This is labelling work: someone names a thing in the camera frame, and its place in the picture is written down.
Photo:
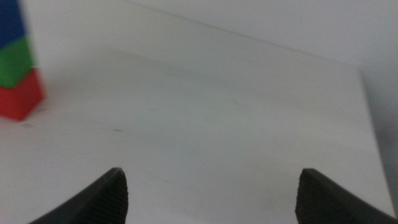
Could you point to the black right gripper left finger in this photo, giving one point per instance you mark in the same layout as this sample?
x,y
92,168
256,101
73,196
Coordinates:
x,y
102,200

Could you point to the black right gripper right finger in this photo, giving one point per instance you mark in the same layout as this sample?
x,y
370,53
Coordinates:
x,y
321,200

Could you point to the red cube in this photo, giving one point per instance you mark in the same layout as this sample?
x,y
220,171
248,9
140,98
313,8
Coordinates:
x,y
20,96

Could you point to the green cube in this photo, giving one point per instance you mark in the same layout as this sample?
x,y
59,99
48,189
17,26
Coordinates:
x,y
15,62

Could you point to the blue cube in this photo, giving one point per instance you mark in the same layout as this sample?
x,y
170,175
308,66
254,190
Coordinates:
x,y
11,21

